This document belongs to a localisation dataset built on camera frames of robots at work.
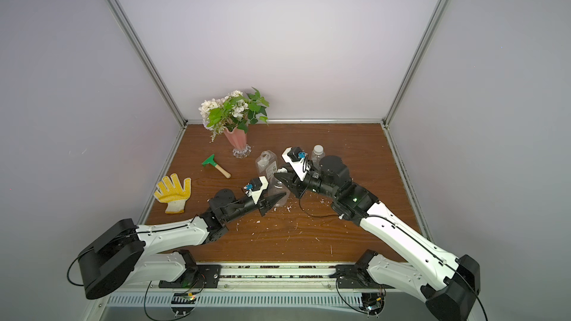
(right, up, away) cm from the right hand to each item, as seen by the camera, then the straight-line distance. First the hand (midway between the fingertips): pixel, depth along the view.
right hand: (280, 167), depth 65 cm
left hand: (0, -8, +7) cm, 10 cm away
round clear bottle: (-2, -6, +1) cm, 7 cm away
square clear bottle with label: (-7, -2, +26) cm, 27 cm away
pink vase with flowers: (-20, +19, +21) cm, 34 cm away
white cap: (0, -1, 0) cm, 1 cm away
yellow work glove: (-47, -15, +27) cm, 56 cm away
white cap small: (+14, +4, +23) cm, 28 cm away
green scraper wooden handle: (-34, -1, +35) cm, 49 cm away
